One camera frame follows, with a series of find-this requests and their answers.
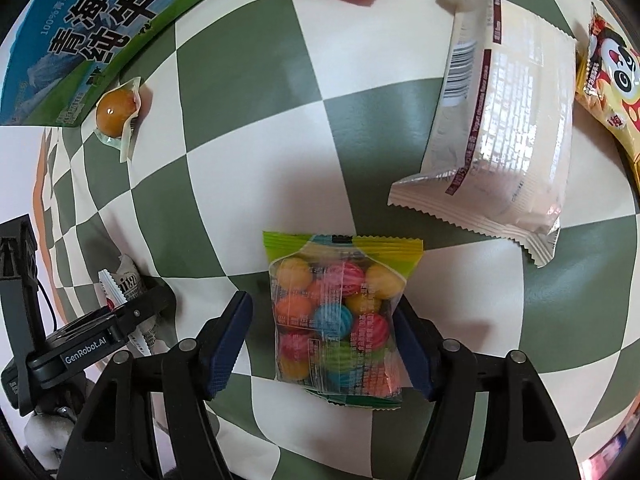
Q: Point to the vacuum packed braised egg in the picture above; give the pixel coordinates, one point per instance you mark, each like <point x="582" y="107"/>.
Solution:
<point x="116" y="110"/>

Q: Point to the yellow panda snack packet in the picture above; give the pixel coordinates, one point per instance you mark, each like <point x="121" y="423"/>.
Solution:
<point x="617" y="90"/>

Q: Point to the cardboard box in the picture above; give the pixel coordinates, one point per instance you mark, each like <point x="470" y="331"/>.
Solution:
<point x="100" y="25"/>

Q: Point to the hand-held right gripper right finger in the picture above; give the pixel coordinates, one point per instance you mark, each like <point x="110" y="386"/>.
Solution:
<point x="412" y="355"/>

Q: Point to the white red snack packet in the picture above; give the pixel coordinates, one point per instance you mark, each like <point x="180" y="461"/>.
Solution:
<point x="127" y="282"/>

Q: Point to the colourful candy ball packet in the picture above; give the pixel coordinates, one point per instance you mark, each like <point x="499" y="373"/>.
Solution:
<point x="335" y="320"/>

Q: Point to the green white checkered mat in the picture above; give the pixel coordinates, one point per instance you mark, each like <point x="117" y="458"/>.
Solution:
<point x="320" y="160"/>

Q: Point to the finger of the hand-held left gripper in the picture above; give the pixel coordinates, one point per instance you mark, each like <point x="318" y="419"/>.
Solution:
<point x="147" y="307"/>

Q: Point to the white silver snack packet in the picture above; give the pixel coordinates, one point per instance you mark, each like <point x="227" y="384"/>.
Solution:
<point x="515" y="125"/>

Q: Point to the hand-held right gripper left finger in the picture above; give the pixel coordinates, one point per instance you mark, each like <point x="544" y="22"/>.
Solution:
<point x="230" y="345"/>

